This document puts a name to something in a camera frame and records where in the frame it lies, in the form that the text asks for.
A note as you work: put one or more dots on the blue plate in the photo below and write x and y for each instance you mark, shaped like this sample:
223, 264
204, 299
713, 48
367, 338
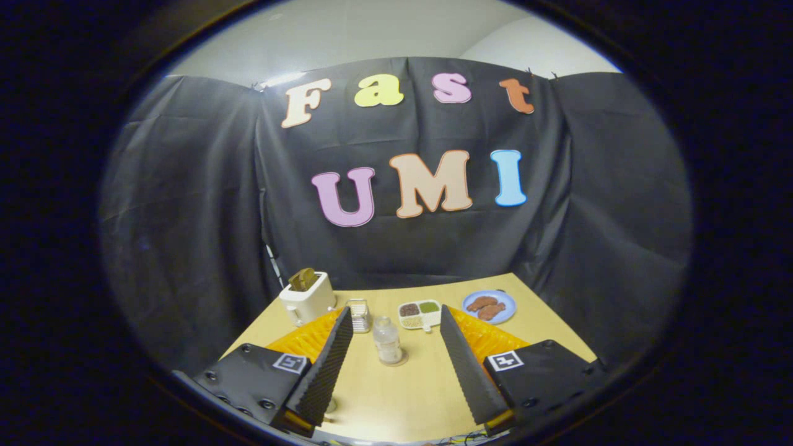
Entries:
505, 300

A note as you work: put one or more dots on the wooden table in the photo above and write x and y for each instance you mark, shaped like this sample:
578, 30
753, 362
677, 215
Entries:
409, 390

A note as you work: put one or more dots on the cream white toaster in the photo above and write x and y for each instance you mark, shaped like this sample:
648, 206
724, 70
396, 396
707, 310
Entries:
310, 301

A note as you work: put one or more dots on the brown meat slice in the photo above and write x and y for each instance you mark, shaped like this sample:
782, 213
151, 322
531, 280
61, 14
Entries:
482, 303
491, 311

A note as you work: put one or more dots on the white divided snack tray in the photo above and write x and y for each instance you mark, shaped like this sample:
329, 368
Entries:
419, 314

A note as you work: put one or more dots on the clear plastic juice bottle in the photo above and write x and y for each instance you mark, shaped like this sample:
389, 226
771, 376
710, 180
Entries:
387, 339

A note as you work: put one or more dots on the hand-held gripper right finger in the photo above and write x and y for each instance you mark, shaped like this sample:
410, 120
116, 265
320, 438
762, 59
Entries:
468, 371

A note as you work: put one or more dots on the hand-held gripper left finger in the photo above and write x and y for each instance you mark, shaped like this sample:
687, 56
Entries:
325, 371

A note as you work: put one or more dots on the brown toast slice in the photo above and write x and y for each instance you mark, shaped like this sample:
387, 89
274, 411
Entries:
302, 279

